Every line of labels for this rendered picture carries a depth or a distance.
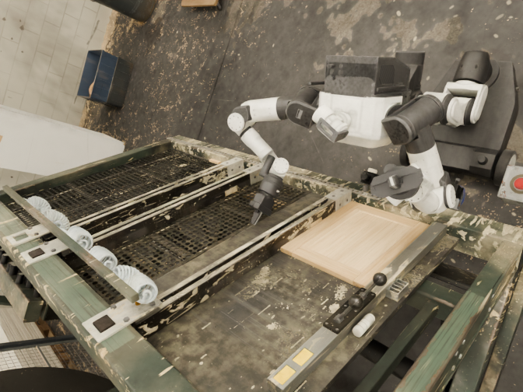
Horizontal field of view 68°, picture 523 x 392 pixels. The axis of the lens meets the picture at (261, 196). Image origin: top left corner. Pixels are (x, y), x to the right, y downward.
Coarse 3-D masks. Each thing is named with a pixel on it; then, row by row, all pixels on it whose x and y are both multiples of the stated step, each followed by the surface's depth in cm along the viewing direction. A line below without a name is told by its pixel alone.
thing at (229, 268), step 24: (336, 192) 174; (312, 216) 158; (264, 240) 142; (288, 240) 150; (216, 264) 131; (240, 264) 133; (192, 288) 120; (216, 288) 128; (120, 312) 107; (144, 312) 107; (168, 312) 115; (96, 336) 100; (144, 336) 111
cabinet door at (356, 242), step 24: (336, 216) 165; (360, 216) 164; (384, 216) 162; (312, 240) 150; (336, 240) 149; (360, 240) 148; (384, 240) 147; (408, 240) 145; (312, 264) 138; (336, 264) 135; (360, 264) 134; (384, 264) 133
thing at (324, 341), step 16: (432, 224) 150; (416, 240) 141; (432, 240) 141; (400, 256) 133; (416, 256) 133; (384, 272) 126; (400, 272) 126; (384, 288) 119; (368, 304) 113; (352, 320) 108; (320, 336) 104; (336, 336) 103; (320, 352) 99; (304, 368) 95; (272, 384) 92; (288, 384) 91
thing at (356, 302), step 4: (352, 296) 100; (356, 296) 99; (360, 296) 100; (352, 300) 99; (356, 300) 98; (360, 300) 98; (352, 304) 99; (356, 304) 98; (360, 304) 98; (348, 308) 102; (352, 308) 100; (356, 308) 99; (360, 308) 99; (344, 312) 104; (348, 312) 103; (336, 316) 107; (340, 316) 106; (344, 316) 105; (336, 320) 106; (340, 320) 106
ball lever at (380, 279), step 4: (380, 272) 107; (376, 276) 106; (380, 276) 106; (384, 276) 106; (376, 280) 106; (380, 280) 106; (384, 280) 106; (372, 284) 110; (376, 284) 107; (380, 284) 106; (384, 284) 106; (368, 288) 111; (372, 288) 110; (360, 292) 116; (364, 292) 113; (368, 292) 112; (364, 296) 114
